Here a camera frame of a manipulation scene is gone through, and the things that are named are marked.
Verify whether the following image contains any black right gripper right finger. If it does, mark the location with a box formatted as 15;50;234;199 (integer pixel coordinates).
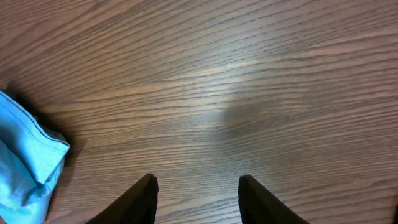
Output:
238;175;308;224

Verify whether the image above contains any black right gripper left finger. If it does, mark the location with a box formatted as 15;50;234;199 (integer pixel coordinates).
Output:
86;174;159;224

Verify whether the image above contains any light blue printed t-shirt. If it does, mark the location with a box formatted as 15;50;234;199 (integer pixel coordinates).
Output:
1;91;70;223

